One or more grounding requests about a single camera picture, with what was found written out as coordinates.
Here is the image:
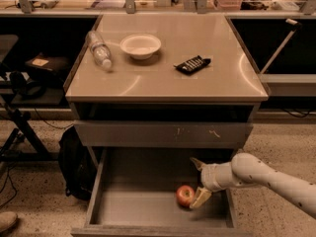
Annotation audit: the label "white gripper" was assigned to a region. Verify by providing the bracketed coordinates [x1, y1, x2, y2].
[190, 157, 239, 209]

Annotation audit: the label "red apple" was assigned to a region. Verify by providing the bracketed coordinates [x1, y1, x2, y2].
[176, 185, 195, 207]

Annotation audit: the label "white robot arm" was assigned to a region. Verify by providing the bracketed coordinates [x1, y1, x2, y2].
[190, 153, 316, 218]

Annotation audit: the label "open grey middle drawer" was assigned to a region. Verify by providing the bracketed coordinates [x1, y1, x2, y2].
[71, 148, 252, 237]

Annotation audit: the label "grey drawer cabinet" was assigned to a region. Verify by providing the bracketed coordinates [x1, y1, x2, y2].
[63, 13, 272, 168]

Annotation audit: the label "black snack bar wrapper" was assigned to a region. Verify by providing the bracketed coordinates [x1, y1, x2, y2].
[175, 55, 211, 75]

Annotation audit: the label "black backpack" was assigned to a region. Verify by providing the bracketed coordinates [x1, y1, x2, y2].
[58, 126, 97, 200]

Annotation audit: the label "white bowl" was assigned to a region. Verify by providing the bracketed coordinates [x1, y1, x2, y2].
[119, 34, 161, 60]

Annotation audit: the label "black metal stand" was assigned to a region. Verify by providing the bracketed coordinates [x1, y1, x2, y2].
[0, 97, 58, 162]

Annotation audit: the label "clear plastic water bottle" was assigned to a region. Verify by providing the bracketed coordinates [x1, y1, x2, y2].
[86, 31, 113, 72]

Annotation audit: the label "grey stick with cap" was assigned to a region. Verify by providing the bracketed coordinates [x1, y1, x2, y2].
[260, 19, 302, 74]

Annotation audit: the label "black box with label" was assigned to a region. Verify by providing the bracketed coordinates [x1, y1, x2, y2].
[25, 53, 71, 80]

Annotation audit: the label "black headphones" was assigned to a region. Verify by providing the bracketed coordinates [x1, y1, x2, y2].
[9, 71, 46, 100]

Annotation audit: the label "brown shoe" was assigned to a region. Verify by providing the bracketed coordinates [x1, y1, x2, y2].
[0, 211, 18, 233]

